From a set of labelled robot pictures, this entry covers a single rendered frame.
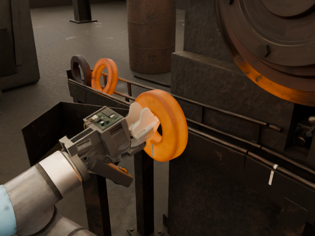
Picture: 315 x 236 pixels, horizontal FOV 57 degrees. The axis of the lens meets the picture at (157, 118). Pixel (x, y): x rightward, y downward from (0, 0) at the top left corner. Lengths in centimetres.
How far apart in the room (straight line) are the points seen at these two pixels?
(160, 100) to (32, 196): 28
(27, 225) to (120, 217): 107
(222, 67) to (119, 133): 45
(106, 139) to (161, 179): 129
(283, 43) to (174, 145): 27
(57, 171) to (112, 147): 10
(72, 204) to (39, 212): 117
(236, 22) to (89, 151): 37
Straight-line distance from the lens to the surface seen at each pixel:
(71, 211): 166
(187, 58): 97
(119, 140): 55
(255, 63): 67
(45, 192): 51
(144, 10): 339
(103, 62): 138
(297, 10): 53
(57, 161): 52
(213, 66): 90
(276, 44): 56
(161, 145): 61
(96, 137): 53
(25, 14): 333
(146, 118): 57
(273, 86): 68
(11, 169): 208
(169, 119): 57
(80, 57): 149
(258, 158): 76
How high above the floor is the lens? 113
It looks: 27 degrees down
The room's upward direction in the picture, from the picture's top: straight up
